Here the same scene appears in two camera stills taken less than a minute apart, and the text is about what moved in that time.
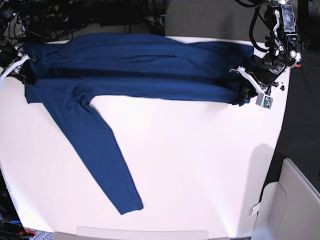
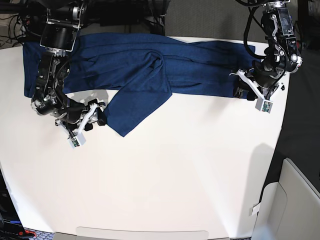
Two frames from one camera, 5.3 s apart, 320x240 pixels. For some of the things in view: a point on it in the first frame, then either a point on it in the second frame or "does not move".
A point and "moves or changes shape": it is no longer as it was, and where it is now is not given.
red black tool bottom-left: x=27 y=232 does not move
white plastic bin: x=289 y=208 does not move
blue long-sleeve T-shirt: x=68 y=72 moves or changes shape
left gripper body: x=8 y=53 → x=72 y=114
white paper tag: x=255 y=209 does not move
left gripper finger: x=27 y=74 → x=102 y=120
